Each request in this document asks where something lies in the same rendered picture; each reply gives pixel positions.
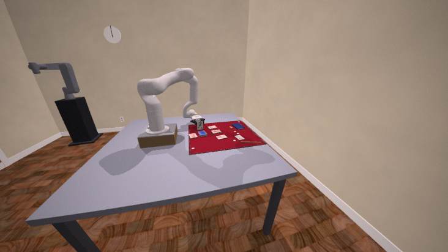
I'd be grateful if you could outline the dark blue notebook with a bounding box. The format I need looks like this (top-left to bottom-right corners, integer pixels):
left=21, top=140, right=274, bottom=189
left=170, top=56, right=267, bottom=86
left=232, top=123, right=245, bottom=130

